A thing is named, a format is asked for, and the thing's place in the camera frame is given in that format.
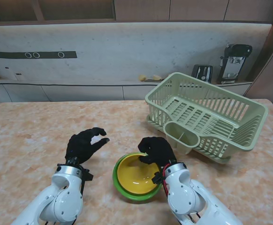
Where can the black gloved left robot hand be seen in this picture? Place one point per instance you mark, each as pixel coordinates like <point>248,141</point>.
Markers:
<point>80,147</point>

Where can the white counter cabinet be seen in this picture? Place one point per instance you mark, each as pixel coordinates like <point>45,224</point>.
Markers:
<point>80,92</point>

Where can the dark flat serving board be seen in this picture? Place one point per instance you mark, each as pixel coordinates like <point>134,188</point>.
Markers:
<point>154,80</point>

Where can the small white box black mark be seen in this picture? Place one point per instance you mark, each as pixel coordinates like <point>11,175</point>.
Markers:
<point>19,77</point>
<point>8,72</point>

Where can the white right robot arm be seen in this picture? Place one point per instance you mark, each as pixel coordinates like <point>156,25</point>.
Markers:
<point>181,187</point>

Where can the black toaster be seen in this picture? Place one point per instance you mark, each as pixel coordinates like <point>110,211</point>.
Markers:
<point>202,72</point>

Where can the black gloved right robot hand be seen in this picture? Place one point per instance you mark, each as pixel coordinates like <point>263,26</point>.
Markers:
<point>160,150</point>

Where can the black wall socket rail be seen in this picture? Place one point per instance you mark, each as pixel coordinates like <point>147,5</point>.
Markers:
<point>14,54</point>

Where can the brown wooden side panel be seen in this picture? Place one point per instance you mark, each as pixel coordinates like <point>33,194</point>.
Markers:
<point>267,70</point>

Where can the black silver coffee machine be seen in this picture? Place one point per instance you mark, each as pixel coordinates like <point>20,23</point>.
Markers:
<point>235,63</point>

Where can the light green plastic dish rack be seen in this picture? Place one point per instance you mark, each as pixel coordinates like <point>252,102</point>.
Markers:
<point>171,141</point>

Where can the yellow plastic bowl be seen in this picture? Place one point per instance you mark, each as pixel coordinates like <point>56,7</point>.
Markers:
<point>136,175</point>

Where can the small yellow food piece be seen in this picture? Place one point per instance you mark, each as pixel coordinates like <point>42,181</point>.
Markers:
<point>142,77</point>
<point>156,77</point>

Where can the wooden wall cabinet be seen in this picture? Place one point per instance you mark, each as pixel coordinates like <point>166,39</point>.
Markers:
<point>141,9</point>

